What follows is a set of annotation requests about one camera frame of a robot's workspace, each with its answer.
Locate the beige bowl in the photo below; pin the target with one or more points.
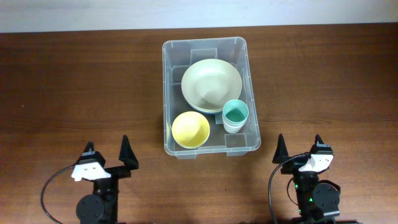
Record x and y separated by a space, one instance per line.
211 77
209 102

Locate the green cup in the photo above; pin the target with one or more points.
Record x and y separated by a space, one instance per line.
236 112

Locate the cream cup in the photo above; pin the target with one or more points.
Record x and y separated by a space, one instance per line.
232 127

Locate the blue bowl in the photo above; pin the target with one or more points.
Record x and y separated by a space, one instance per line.
210 111

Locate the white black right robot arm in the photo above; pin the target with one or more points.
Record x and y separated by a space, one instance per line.
317 200

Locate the white label in bin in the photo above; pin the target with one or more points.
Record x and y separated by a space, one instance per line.
219 118

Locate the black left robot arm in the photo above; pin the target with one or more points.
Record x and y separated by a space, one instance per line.
102 205

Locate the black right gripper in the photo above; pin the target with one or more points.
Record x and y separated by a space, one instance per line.
281 154

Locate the grey cup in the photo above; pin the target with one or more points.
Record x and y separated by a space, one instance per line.
225 118

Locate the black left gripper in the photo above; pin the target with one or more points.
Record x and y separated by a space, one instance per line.
127 156

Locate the yellow small bowl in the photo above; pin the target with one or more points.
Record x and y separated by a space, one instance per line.
190 129

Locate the clear plastic storage bin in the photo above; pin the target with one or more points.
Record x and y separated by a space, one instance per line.
177 56

